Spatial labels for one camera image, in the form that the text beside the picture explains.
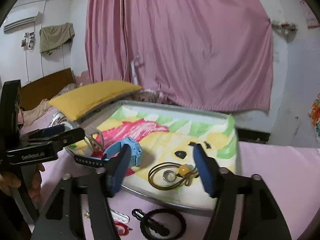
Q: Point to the black clip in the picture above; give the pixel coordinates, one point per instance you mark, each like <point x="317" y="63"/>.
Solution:
<point x="137" y="213"/>

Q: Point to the colourful figure wall sticker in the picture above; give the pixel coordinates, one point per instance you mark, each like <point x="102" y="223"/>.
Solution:
<point x="315" y="115"/>

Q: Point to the wall photos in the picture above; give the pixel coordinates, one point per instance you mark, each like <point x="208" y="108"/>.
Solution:
<point x="28" y="41"/>

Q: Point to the yellow pillow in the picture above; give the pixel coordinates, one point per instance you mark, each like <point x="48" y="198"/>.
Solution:
<point x="92" y="96"/>

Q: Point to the blue wrist watch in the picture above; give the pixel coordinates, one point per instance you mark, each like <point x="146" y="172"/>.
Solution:
<point x="132" y="150"/>

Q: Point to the colourful drawing paper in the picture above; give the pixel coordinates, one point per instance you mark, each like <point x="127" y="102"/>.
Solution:
<point x="160" y="140"/>

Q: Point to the white air conditioner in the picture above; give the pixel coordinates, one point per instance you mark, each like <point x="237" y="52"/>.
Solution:
<point x="21" y="22"/>

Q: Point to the pink crumpled quilt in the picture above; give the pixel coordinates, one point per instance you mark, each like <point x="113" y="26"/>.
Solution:
<point x="35" y="111"/>

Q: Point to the small metal earring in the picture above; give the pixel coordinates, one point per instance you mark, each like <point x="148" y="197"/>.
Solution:
<point x="87" y="213"/>

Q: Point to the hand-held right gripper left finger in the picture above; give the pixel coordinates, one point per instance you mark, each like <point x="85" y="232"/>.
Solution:
<point x="119" y="171"/>

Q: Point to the person's left hand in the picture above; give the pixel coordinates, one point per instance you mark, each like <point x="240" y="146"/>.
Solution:
<point x="36" y="182"/>

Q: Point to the floral pillow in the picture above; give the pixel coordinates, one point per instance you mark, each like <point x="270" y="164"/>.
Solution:
<point x="60" y="121"/>

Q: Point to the group of wall certificates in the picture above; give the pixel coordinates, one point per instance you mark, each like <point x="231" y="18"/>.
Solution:
<point x="311" y="15"/>

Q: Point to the pink bed sheet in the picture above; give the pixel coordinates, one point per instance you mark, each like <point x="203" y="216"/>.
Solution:
<point x="275" y="180"/>

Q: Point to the green hanging cloth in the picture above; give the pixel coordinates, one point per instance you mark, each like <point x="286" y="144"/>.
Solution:
<point x="55" y="36"/>

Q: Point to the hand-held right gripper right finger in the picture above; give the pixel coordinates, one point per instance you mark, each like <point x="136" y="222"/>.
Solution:
<point x="203" y="171"/>

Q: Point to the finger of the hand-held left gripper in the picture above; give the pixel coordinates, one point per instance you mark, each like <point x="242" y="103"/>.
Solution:
<point x="53" y="130"/>
<point x="71" y="136"/>

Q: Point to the pink curtain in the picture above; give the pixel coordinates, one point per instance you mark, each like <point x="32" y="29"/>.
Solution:
<point x="180" y="42"/>

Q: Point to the grey cardboard box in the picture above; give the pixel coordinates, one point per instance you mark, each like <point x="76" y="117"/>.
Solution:
<point x="160" y="198"/>

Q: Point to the white hair clip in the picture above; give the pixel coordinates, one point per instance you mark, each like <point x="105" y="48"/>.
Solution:
<point x="121" y="216"/>

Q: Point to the white desk lamp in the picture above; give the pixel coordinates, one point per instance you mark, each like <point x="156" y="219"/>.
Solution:
<point x="134" y="72"/>

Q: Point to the wooden headboard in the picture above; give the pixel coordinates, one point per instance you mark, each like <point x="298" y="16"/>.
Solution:
<point x="47" y="85"/>

